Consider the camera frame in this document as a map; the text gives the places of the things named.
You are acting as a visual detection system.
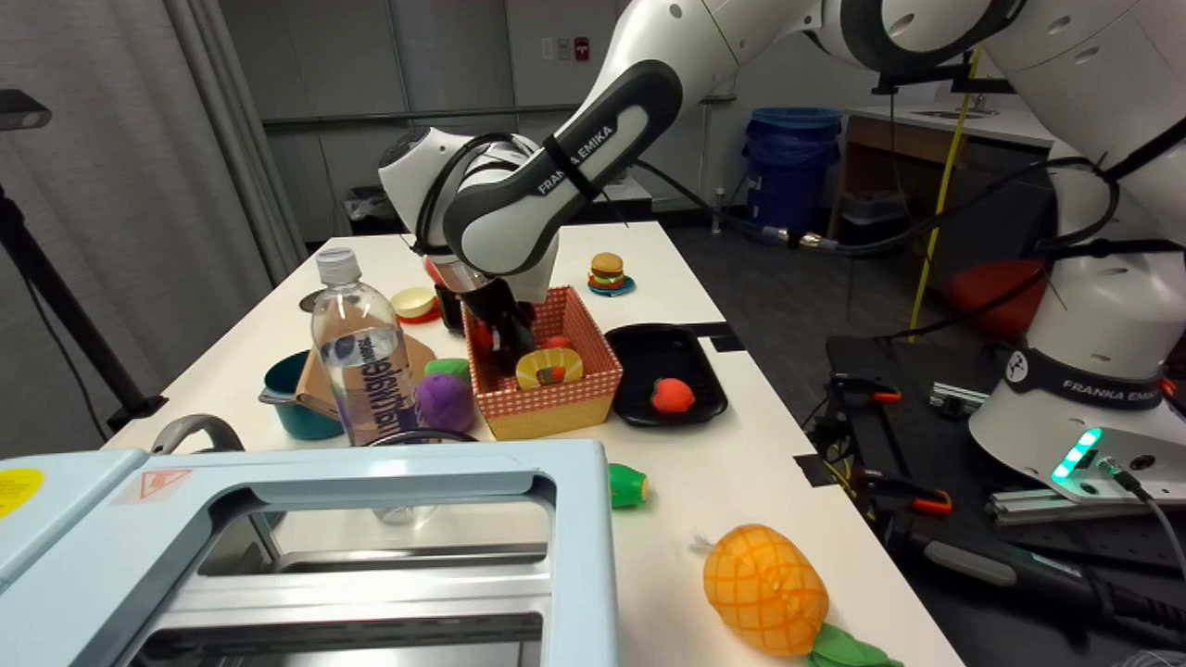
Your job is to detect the orange checkered cardboard box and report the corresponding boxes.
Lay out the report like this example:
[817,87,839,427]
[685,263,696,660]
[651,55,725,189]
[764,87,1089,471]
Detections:
[449,281,628,445]

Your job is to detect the background work desk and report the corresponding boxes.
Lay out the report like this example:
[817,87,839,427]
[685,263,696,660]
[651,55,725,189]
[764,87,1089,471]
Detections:
[840,87,1069,250]

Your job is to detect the black tool with grey grip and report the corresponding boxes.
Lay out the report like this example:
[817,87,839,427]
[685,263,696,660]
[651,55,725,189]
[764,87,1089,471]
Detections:
[905,526,1186,647]

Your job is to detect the black camera tripod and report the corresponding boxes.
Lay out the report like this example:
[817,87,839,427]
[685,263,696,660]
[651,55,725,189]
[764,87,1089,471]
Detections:
[0,86,172,438]

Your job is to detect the purple plush ball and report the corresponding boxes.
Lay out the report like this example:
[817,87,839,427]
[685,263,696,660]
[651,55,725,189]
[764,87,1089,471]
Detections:
[410,370,482,438]

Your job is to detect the light blue box appliance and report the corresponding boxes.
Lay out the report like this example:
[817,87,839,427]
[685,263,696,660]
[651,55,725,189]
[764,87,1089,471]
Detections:
[0,438,628,667]

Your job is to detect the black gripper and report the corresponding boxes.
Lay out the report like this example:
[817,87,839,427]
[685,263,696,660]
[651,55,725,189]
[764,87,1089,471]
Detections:
[467,260,556,364]

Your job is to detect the green and yellow corn toy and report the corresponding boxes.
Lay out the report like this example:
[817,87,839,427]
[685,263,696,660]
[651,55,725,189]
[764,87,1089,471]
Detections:
[604,459,651,516]

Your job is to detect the orange plush pineapple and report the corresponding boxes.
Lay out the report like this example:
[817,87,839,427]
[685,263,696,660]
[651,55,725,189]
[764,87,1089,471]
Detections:
[685,521,905,667]

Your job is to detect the clear plastic water bottle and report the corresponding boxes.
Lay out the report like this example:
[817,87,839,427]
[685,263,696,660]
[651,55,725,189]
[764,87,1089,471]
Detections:
[308,245,418,452]

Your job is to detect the black plastic tray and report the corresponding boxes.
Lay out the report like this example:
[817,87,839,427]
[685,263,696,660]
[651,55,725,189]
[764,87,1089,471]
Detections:
[602,322,735,434]

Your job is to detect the blue trash bin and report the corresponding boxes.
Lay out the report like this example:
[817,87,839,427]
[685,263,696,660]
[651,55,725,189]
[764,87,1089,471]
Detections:
[741,105,849,245]

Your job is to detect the teal bowl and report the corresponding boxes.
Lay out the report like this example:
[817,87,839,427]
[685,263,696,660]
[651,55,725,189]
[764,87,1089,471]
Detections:
[256,347,349,445]

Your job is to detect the toy burger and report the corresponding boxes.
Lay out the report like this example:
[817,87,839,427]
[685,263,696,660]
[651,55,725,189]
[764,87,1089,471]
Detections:
[587,247,629,292]

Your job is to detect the aluminium rail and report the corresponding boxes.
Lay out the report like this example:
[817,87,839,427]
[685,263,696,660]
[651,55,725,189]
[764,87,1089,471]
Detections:
[982,481,1186,526]

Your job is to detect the small yellow toy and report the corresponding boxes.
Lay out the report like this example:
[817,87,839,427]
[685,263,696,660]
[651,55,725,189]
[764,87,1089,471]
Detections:
[391,285,442,326]

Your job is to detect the grey curved handle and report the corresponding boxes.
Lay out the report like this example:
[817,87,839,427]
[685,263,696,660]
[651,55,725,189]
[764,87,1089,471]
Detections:
[147,412,252,459]

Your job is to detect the orange-red round toy fruit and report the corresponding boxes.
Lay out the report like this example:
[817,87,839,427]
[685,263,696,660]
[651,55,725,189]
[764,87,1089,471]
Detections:
[650,373,699,417]

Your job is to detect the red chair seat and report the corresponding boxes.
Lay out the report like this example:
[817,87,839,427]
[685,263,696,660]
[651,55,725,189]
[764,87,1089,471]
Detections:
[942,254,1054,343]

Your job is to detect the red-handled pliers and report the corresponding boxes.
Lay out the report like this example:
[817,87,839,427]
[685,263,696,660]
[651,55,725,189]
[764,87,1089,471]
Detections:
[830,373,909,413]
[859,471,956,521]

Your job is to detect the yellow pole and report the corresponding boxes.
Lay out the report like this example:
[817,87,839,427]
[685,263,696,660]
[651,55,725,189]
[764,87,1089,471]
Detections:
[905,49,995,337]

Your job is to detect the grey curtain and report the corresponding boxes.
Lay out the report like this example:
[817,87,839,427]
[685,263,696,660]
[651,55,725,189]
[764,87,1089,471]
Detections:
[0,0,313,459]

